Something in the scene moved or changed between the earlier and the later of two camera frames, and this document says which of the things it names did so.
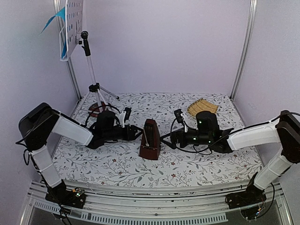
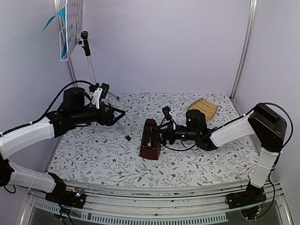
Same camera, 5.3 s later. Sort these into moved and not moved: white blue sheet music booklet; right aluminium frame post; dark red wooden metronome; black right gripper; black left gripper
Moved: black left gripper; black right gripper
Not moved: right aluminium frame post; white blue sheet music booklet; dark red wooden metronome
